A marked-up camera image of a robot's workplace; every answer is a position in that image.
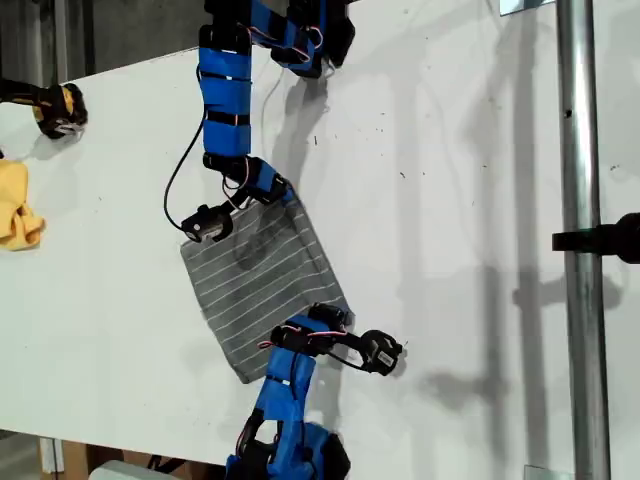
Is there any grey striped towel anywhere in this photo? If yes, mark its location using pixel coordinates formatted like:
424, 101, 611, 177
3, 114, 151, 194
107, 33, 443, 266
179, 197, 355, 385

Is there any brown cardboard box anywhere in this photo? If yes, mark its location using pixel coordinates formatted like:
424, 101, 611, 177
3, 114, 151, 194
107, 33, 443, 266
59, 441, 226, 480

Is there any yellow black tool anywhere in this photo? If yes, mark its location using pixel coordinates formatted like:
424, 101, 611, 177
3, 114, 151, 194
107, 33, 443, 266
0, 77, 90, 141

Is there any yellow cloth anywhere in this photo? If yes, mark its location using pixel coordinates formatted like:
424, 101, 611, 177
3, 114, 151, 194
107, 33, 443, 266
0, 158, 47, 251

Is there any black clamp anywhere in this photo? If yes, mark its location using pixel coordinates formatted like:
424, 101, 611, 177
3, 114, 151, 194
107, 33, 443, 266
551, 212, 640, 264

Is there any black camera cable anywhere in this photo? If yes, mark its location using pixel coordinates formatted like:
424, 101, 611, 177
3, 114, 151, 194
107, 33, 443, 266
162, 117, 207, 232
322, 349, 374, 374

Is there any black camera box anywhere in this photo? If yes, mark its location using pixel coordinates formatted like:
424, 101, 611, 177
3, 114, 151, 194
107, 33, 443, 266
358, 328, 404, 377
179, 203, 234, 245

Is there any thin white cable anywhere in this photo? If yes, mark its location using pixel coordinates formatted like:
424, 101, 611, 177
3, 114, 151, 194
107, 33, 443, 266
257, 67, 289, 126

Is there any steel post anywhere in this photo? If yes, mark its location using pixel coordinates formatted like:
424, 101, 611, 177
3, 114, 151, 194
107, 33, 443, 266
555, 0, 612, 480

